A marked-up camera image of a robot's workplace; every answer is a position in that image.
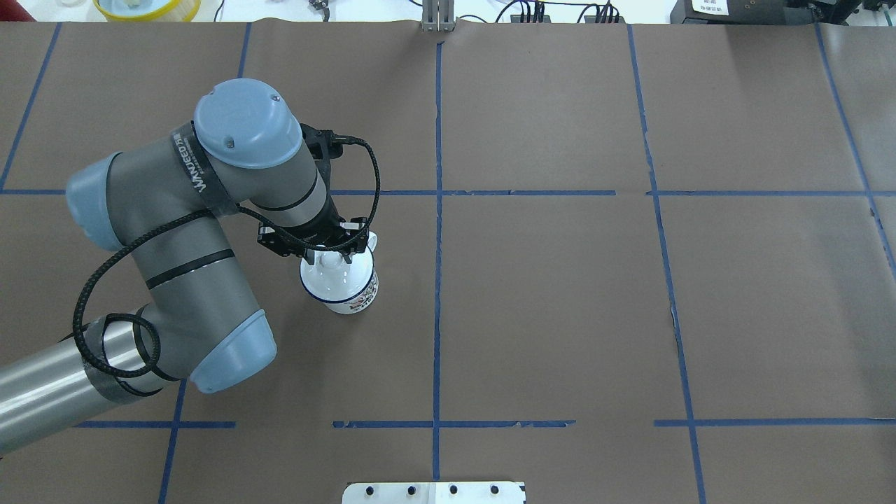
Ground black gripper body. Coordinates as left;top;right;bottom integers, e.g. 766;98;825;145
256;211;370;258

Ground white enamel mug lid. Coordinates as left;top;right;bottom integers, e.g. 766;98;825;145
300;241;376;304

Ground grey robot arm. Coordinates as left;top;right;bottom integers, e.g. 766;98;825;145
2;78;372;455

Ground white enamel mug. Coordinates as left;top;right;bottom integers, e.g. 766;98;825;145
301;231;380;315

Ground yellow tape roll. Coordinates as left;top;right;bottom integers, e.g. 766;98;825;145
92;1;202;22

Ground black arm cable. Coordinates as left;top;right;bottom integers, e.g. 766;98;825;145
73;129;382;398

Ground aluminium frame post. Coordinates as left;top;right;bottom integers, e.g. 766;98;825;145
417;0;456;32

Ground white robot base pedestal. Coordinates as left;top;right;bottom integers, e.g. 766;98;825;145
341;481;527;503

